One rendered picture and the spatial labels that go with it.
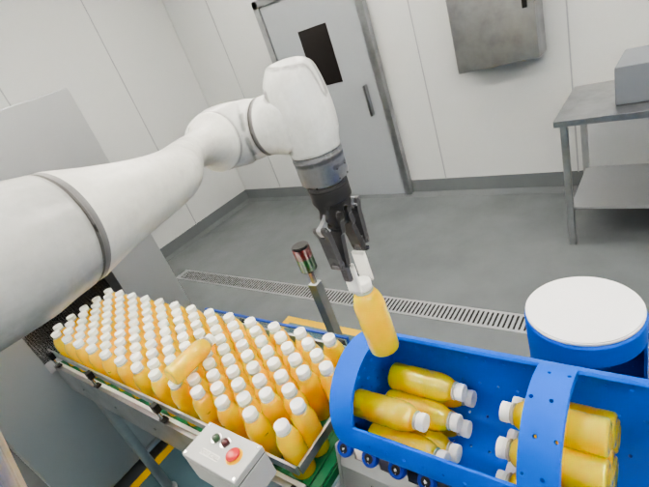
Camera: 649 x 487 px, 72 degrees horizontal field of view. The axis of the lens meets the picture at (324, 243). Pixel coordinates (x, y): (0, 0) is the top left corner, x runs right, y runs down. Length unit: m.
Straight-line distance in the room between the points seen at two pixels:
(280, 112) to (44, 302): 0.48
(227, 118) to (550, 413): 0.73
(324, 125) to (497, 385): 0.73
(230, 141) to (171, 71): 5.24
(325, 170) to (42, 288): 0.51
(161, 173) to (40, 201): 0.13
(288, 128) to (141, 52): 5.15
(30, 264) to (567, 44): 3.81
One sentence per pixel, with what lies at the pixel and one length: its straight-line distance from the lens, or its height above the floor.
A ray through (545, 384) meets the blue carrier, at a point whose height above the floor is 1.23.
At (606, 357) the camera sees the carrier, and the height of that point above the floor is 0.99.
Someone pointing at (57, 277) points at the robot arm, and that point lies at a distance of 0.36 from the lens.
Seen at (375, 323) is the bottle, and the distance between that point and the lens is 0.92.
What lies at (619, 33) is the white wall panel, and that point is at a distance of 3.89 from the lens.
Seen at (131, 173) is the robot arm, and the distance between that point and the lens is 0.43.
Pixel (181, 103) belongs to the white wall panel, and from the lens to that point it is 5.96.
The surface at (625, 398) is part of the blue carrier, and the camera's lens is 1.08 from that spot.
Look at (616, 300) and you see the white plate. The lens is 1.39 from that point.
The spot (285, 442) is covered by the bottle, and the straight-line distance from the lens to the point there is 1.20.
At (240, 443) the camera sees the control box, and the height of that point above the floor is 1.10.
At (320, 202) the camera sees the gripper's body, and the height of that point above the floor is 1.63.
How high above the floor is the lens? 1.91
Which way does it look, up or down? 26 degrees down
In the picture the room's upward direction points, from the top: 21 degrees counter-clockwise
